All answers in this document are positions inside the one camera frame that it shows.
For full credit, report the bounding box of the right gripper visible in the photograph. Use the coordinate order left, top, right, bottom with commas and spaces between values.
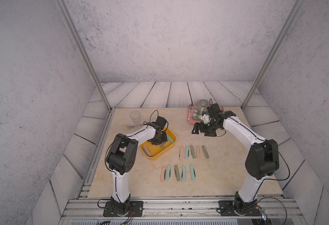
191, 121, 220, 137

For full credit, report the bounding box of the pink folding fruit knife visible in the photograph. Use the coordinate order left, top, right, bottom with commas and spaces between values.
179, 146, 185, 160

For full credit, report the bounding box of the teal folding fruit knife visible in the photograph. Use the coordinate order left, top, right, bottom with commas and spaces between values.
165, 165, 171, 181

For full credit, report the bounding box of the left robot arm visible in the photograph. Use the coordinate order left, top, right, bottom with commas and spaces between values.
105, 122, 169, 214

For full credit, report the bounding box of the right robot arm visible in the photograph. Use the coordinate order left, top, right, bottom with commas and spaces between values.
192, 111, 279, 216

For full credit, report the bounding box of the yellow plastic storage box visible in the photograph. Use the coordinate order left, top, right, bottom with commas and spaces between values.
139, 129, 177, 160

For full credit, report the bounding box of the green checkered cloth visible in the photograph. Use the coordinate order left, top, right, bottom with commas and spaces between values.
192, 105, 209, 123

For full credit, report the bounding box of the striped ceramic cup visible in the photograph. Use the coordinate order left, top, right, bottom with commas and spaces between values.
196, 99, 209, 113

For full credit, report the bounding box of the pink plastic tray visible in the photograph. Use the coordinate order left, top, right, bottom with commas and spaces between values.
186, 104, 224, 125

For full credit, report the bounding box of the clear plastic cup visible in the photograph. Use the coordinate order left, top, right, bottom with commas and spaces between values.
129, 111, 142, 126

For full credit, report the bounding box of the wooden handled spoon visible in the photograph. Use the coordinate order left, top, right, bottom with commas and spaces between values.
126, 124, 147, 129

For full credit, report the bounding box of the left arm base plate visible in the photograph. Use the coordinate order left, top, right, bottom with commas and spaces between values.
103, 201, 144, 217

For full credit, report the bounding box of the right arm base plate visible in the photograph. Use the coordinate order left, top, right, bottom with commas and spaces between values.
217, 200, 261, 217

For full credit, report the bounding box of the aluminium rail base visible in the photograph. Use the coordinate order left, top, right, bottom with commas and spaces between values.
60, 196, 307, 225

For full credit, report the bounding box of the right aluminium frame post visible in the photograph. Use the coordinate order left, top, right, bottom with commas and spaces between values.
241, 0, 305, 110

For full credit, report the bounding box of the aluminium frame post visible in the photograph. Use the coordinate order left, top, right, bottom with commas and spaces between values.
241, 0, 305, 110
54, 0, 112, 111

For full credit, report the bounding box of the left aluminium frame post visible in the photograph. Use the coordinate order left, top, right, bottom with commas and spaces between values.
54, 0, 112, 111

